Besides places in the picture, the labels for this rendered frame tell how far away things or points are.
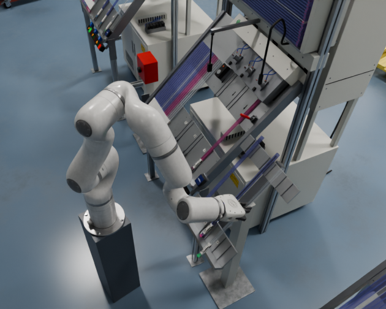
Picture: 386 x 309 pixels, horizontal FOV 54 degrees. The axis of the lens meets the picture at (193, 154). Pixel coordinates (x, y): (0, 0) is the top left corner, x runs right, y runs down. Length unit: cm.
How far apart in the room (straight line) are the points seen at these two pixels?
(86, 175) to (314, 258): 168
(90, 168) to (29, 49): 305
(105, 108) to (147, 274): 148
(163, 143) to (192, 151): 85
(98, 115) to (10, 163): 209
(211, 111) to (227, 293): 111
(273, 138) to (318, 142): 27
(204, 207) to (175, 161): 21
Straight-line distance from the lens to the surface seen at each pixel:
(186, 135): 201
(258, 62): 184
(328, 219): 284
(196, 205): 125
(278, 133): 237
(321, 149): 235
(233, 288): 242
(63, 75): 390
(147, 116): 109
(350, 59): 189
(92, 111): 115
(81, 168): 143
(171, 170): 115
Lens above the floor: 222
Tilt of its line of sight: 48 degrees down
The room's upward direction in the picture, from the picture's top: 3 degrees clockwise
